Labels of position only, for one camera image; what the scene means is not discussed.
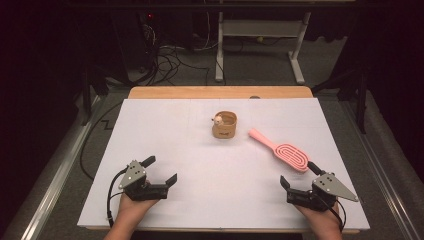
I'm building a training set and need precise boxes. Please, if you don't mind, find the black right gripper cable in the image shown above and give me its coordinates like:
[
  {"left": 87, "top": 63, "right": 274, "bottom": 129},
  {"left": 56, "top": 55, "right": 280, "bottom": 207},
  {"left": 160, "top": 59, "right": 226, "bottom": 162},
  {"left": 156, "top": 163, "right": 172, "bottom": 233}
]
[{"left": 309, "top": 191, "right": 348, "bottom": 233}]

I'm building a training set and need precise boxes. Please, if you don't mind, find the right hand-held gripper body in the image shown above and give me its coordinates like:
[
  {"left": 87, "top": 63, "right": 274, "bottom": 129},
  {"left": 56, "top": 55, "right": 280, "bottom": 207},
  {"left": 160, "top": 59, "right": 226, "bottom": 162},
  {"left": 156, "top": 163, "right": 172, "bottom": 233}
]
[{"left": 285, "top": 171, "right": 360, "bottom": 213}]

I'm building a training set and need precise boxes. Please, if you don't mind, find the person's left hand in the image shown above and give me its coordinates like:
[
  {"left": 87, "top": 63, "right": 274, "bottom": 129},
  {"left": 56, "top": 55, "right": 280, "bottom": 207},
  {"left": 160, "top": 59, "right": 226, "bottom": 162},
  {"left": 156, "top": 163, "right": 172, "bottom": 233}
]
[{"left": 116, "top": 193, "right": 160, "bottom": 231}]

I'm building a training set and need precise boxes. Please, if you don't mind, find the wooden cup with small figurine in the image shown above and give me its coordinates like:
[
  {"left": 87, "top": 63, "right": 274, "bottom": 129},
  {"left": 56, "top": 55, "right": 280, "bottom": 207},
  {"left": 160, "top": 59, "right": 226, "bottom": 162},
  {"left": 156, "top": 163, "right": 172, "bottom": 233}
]
[{"left": 210, "top": 110, "right": 238, "bottom": 140}]

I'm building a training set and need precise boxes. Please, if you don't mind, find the white table mat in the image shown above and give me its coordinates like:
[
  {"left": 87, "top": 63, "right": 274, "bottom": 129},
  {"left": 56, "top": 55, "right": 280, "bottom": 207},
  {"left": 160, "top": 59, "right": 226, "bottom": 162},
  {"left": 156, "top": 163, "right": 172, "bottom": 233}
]
[{"left": 77, "top": 97, "right": 371, "bottom": 231}]

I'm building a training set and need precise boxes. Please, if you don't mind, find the pink hairbrush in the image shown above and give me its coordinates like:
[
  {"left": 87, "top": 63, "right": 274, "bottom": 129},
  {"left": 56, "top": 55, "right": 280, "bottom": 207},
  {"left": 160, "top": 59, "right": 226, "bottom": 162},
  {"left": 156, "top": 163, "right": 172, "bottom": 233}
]
[{"left": 247, "top": 128, "right": 310, "bottom": 174}]

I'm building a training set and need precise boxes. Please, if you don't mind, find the person's right hand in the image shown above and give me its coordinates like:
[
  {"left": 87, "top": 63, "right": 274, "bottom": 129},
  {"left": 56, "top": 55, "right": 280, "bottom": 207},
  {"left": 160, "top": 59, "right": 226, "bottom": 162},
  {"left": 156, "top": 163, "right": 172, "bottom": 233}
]
[{"left": 294, "top": 201, "right": 343, "bottom": 235}]

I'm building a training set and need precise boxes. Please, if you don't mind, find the black metal stand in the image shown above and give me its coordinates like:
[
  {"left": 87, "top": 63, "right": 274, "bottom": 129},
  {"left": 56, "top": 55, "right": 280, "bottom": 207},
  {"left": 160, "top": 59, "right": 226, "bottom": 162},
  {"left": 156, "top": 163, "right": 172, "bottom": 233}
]
[
  {"left": 311, "top": 66, "right": 371, "bottom": 134},
  {"left": 79, "top": 66, "right": 109, "bottom": 126}
]

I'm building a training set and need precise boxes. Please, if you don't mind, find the long black floor cable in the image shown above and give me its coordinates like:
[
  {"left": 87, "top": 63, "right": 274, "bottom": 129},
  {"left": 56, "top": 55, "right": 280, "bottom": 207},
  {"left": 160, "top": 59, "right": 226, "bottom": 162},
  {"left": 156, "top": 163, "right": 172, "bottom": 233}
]
[{"left": 79, "top": 100, "right": 124, "bottom": 181}]

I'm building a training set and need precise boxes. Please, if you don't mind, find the aluminium floor rail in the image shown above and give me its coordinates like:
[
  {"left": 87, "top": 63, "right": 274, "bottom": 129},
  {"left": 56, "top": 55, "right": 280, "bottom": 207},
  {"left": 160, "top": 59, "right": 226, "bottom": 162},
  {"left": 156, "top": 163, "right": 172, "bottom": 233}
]
[
  {"left": 339, "top": 99, "right": 421, "bottom": 240},
  {"left": 19, "top": 94, "right": 101, "bottom": 240}
]

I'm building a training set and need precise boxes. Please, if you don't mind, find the tangle of black floor cables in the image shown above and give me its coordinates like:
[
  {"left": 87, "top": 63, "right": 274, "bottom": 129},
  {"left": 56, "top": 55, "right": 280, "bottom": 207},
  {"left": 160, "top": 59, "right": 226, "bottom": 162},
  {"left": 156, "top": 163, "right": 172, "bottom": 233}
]
[{"left": 133, "top": 43, "right": 212, "bottom": 87}]

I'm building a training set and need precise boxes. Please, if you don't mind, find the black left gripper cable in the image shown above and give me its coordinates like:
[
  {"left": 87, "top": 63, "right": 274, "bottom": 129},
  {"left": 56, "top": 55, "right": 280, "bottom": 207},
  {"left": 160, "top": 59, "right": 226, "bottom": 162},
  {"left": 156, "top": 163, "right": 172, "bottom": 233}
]
[{"left": 106, "top": 167, "right": 129, "bottom": 229}]

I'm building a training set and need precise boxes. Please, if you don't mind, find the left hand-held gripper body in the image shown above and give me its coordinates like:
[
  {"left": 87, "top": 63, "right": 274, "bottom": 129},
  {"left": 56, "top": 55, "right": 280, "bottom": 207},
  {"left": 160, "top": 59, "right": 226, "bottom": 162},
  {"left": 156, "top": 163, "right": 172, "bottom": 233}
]
[{"left": 118, "top": 159, "right": 169, "bottom": 202}]

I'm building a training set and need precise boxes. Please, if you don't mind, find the white metal desk frame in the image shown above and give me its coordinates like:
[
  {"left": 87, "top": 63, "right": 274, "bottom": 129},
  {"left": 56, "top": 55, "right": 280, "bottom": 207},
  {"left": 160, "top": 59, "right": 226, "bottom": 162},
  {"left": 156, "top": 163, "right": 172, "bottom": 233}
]
[{"left": 214, "top": 11, "right": 313, "bottom": 85}]

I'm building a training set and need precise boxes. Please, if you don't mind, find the black computer tower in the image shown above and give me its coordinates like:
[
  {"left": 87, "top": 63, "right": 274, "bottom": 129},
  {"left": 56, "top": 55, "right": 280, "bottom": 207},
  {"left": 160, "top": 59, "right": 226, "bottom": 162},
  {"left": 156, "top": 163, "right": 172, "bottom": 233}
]
[{"left": 111, "top": 11, "right": 158, "bottom": 73}]

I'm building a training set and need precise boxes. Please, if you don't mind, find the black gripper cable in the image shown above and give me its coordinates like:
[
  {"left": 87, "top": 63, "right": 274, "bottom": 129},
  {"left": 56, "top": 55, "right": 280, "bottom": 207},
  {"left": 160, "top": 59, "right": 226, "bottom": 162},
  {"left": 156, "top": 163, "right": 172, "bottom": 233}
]
[
  {"left": 309, "top": 191, "right": 348, "bottom": 233},
  {"left": 106, "top": 167, "right": 129, "bottom": 229}
]

